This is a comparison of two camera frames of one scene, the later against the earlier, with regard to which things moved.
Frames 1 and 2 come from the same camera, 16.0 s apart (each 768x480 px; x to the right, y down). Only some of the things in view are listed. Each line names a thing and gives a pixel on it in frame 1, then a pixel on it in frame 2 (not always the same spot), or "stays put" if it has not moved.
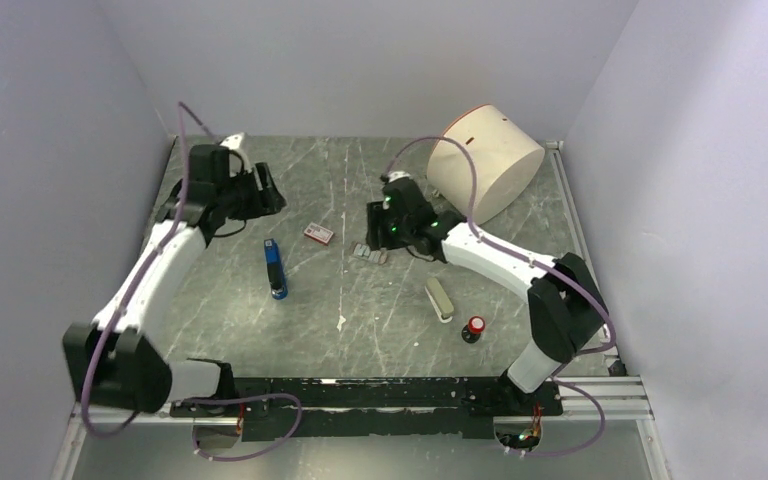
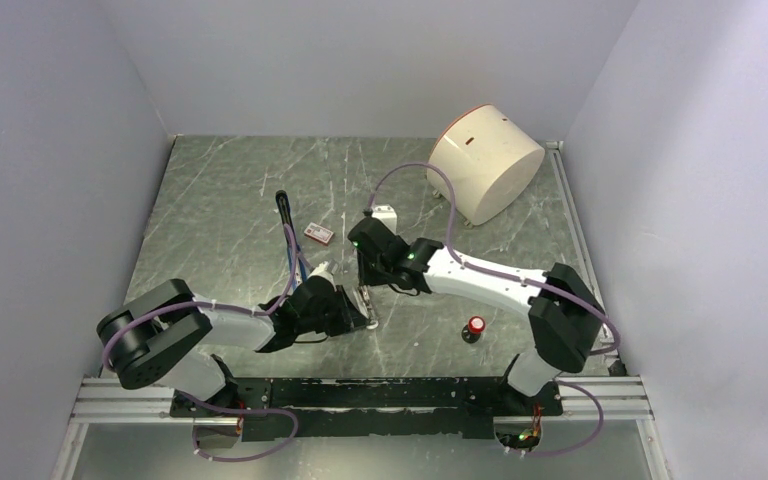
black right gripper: (377, 212) -> (366, 276)
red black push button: (472, 330) stays put
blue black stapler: (275, 268) -> (288, 217)
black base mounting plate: (380, 407) stays put
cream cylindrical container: (507, 157) stays put
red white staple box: (319, 233) stays put
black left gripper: (267, 198) -> (349, 317)
